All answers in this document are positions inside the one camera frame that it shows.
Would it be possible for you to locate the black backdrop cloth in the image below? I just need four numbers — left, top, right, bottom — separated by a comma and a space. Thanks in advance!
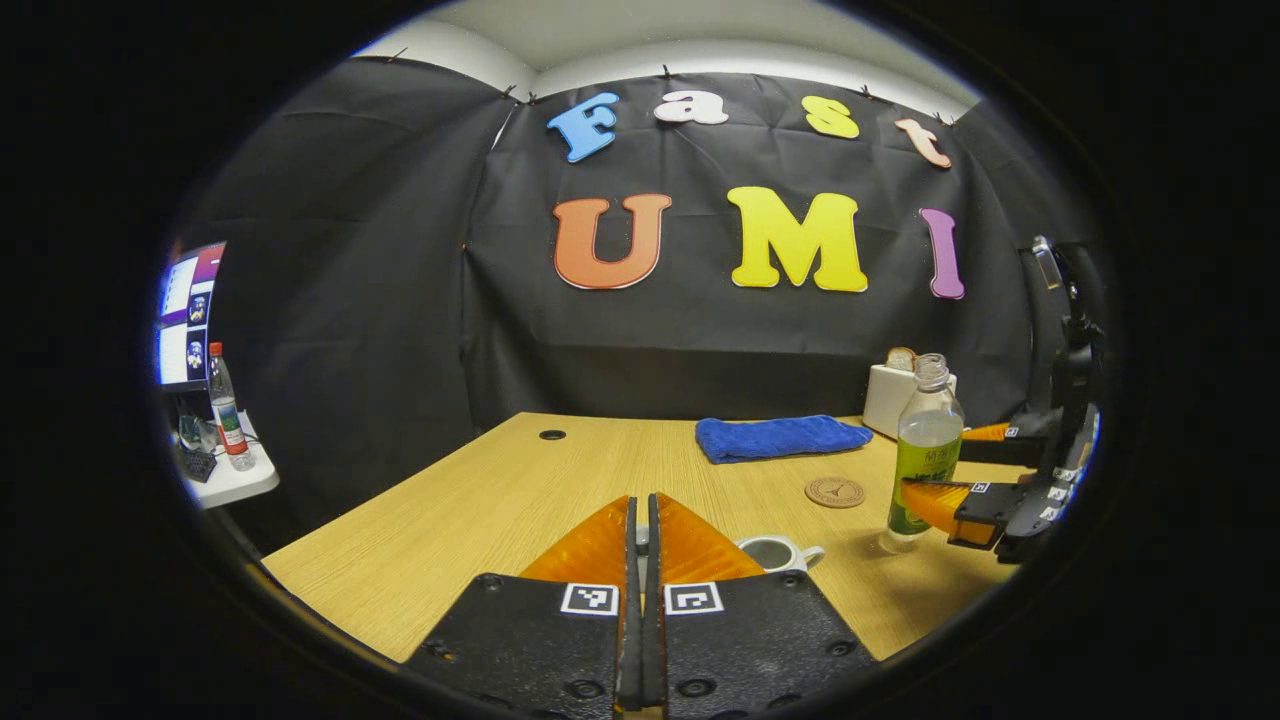
180, 55, 1101, 541

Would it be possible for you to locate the computer monitor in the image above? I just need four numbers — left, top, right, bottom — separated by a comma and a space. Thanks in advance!
155, 241, 229, 391

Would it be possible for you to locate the white teacup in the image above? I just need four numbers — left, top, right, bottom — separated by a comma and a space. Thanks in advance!
735, 534, 827, 574

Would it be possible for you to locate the green label water bottle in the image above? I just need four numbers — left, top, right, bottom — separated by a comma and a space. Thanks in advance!
880, 353, 966, 554

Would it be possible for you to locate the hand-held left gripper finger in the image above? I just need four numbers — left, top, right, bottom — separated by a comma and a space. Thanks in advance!
645, 492, 881, 720
400, 495, 641, 720

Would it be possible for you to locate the white toaster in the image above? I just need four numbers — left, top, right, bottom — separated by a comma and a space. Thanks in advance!
862, 363, 958, 441

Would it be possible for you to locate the red cap plastic bottle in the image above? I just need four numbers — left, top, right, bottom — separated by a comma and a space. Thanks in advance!
207, 342, 257, 472

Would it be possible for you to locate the white side table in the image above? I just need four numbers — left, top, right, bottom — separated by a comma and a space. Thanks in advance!
180, 410, 281, 511

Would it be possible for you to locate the blue towel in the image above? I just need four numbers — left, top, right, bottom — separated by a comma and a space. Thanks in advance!
695, 414, 874, 465

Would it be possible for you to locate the round wooden coaster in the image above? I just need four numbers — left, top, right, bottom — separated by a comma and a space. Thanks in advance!
804, 476, 867, 509

